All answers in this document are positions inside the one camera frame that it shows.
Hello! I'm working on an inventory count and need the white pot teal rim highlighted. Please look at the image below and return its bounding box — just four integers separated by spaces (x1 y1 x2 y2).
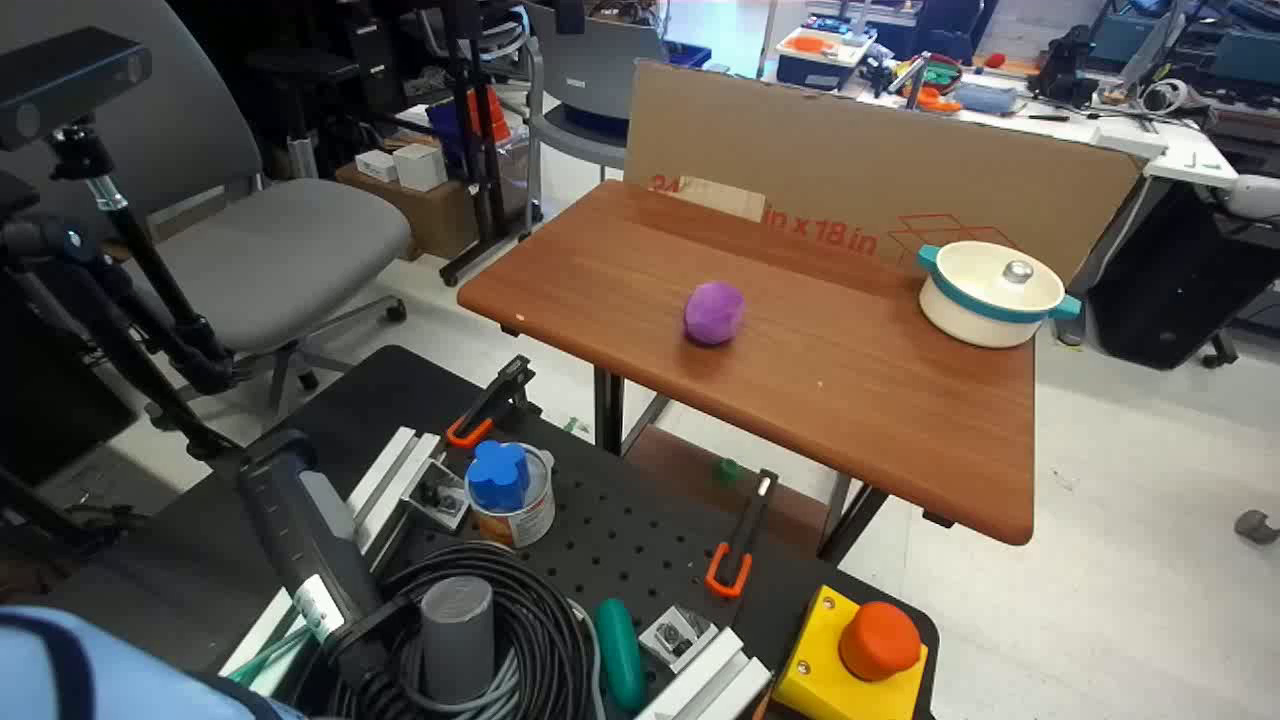
914 238 1087 352

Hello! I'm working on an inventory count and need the purple ball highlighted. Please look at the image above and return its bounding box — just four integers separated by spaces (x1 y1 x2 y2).
679 276 754 352

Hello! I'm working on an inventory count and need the black clamp orange grip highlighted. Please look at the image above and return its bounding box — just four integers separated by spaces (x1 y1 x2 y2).
701 467 785 606
444 352 540 456

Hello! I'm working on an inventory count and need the black perforated base board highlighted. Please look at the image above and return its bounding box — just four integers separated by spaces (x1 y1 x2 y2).
35 340 943 720

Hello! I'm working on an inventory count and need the orange peaches can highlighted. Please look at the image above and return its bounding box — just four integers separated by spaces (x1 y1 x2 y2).
466 440 559 552

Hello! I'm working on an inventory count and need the blue plastic cap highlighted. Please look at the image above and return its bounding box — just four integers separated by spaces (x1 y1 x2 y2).
466 436 537 515

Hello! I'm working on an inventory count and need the brown cardboard box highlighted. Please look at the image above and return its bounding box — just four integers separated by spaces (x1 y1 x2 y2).
331 137 486 260

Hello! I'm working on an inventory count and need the black pole stand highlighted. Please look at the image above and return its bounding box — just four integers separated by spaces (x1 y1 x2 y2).
435 0 540 289

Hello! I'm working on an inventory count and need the grey swivel chair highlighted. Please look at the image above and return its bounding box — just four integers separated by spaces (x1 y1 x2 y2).
527 0 672 175

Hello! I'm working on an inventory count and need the brown cardboard panel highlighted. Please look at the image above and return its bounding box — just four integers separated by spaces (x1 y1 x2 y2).
619 55 1149 293

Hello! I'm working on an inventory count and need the grey cylinder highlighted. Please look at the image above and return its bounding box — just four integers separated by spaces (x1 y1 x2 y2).
417 573 499 708

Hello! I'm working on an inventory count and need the tray with orange disc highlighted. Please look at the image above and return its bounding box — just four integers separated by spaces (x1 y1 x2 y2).
775 23 880 92

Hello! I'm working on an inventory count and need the yellow emergency stop box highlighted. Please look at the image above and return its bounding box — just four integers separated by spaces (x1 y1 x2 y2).
770 581 935 720

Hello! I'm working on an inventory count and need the grey office chair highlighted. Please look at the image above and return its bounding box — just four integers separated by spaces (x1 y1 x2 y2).
0 0 417 418

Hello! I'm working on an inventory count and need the colourful toy pile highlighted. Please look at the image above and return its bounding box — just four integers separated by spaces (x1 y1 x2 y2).
910 51 967 119

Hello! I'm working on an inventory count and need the light blue container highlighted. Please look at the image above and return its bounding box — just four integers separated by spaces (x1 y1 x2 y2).
952 73 1031 119

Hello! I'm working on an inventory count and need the black tripod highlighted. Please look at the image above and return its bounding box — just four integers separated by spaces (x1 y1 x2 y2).
0 116 252 463

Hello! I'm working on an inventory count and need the black bag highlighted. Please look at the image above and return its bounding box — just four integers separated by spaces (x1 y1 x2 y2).
1087 180 1280 371

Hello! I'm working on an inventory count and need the white desk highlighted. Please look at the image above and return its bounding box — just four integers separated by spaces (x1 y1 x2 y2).
798 51 1245 194

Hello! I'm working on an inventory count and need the grey caster wheel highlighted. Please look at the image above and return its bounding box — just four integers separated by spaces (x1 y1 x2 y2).
1231 507 1280 550

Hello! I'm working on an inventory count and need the long aluminium rail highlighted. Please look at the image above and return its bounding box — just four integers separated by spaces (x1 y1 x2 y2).
217 424 450 685

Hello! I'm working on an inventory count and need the black cable coil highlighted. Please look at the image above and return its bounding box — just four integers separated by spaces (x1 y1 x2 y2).
323 538 605 720

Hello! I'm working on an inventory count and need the green tool handle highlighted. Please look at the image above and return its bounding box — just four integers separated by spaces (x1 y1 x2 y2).
587 595 651 720

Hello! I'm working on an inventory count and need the short aluminium rail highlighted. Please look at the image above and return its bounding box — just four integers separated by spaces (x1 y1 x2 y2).
637 606 775 720

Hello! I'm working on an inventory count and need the dark grey post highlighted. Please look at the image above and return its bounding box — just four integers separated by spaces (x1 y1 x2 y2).
236 436 394 658

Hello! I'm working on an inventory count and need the black camera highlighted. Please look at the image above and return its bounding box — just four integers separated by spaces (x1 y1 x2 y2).
0 23 155 152

